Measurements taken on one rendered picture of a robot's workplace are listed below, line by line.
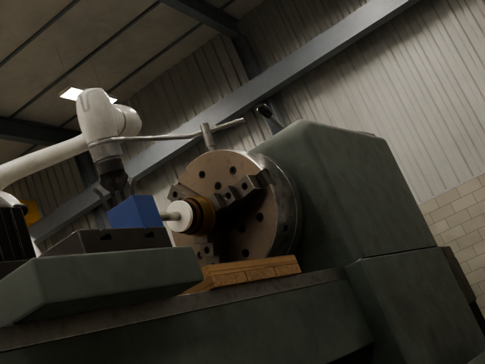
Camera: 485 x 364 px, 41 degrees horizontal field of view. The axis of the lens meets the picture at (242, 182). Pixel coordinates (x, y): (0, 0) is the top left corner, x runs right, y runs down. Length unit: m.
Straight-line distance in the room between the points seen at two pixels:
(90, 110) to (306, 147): 0.64
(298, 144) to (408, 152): 10.39
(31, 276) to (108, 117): 1.13
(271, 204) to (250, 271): 0.30
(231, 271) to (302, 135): 0.56
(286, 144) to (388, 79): 10.71
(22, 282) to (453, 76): 11.40
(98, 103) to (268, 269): 0.84
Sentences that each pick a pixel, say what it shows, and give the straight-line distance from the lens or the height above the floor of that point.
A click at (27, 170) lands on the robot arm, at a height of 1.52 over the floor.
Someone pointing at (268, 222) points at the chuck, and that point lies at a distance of 1.45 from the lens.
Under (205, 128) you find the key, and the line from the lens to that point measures 1.61.
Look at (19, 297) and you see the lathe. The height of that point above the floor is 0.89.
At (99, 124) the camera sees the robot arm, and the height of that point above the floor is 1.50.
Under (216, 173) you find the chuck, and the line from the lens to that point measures 1.53.
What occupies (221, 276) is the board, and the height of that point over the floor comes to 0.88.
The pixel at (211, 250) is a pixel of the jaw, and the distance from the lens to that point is 1.47.
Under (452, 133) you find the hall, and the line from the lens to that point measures 11.85.
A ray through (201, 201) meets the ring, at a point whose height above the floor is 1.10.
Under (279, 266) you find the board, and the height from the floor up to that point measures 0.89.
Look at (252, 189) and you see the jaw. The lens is 1.42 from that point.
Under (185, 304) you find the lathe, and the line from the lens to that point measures 1.03.
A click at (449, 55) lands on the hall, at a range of 12.13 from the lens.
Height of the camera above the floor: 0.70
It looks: 16 degrees up
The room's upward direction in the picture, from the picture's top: 22 degrees counter-clockwise
